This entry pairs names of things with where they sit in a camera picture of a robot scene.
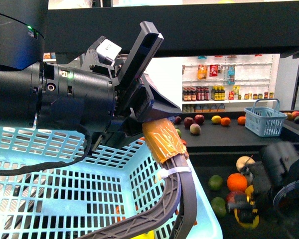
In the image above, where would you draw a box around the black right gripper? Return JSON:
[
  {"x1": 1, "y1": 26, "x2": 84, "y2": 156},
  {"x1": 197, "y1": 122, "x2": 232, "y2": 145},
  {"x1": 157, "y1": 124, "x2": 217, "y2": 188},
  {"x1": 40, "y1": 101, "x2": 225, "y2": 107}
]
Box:
[{"x1": 249, "y1": 141, "x2": 299, "y2": 217}]

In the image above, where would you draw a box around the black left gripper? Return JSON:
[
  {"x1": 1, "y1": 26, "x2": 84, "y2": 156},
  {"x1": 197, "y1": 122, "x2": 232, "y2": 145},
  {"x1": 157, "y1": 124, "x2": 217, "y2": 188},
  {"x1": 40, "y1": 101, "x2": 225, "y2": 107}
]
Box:
[{"x1": 37, "y1": 21, "x2": 181, "y2": 148}]

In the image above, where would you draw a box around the light blue shopping basket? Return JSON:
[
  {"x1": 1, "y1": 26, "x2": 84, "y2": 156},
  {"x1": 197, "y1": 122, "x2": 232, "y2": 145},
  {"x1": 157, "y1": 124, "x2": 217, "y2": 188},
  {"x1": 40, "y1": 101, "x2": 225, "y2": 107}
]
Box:
[{"x1": 0, "y1": 125, "x2": 224, "y2": 239}]

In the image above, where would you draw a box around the small blue basket far shelf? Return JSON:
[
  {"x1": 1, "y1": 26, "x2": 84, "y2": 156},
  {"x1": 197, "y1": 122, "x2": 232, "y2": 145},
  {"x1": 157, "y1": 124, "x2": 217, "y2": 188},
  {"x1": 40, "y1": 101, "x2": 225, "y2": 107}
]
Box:
[{"x1": 244, "y1": 98, "x2": 287, "y2": 137}]

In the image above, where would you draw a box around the cream white apple with stem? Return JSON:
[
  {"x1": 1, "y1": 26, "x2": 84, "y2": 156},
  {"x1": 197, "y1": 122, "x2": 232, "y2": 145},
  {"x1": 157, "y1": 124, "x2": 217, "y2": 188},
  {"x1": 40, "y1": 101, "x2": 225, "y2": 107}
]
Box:
[{"x1": 236, "y1": 156, "x2": 255, "y2": 172}]

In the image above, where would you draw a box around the orange near red apple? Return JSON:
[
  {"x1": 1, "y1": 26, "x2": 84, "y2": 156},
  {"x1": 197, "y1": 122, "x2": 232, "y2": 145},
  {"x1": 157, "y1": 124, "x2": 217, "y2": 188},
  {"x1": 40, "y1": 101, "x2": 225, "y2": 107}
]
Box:
[{"x1": 227, "y1": 173, "x2": 248, "y2": 192}]

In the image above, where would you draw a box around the red apple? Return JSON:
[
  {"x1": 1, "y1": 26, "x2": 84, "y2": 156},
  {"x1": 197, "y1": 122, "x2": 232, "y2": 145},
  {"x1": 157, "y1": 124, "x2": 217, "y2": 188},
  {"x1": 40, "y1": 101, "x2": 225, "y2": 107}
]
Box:
[{"x1": 226, "y1": 191, "x2": 246, "y2": 213}]

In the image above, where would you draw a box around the green lime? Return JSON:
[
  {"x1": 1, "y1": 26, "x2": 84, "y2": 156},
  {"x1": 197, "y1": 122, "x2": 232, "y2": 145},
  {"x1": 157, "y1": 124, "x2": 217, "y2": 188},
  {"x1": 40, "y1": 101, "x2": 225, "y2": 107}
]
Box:
[
  {"x1": 210, "y1": 197, "x2": 227, "y2": 218},
  {"x1": 208, "y1": 175, "x2": 223, "y2": 191}
]

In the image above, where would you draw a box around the green lime lower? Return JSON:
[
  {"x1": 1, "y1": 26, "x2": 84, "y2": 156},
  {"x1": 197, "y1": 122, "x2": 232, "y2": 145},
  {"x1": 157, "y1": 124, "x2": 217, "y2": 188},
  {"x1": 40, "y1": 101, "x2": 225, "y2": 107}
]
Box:
[{"x1": 210, "y1": 197, "x2": 227, "y2": 218}]

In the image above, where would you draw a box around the orange tape handle wrap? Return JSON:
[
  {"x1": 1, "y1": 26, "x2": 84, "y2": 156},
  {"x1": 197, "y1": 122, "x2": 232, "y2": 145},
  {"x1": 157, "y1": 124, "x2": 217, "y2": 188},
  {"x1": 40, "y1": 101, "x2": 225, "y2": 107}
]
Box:
[{"x1": 142, "y1": 118, "x2": 189, "y2": 163}]

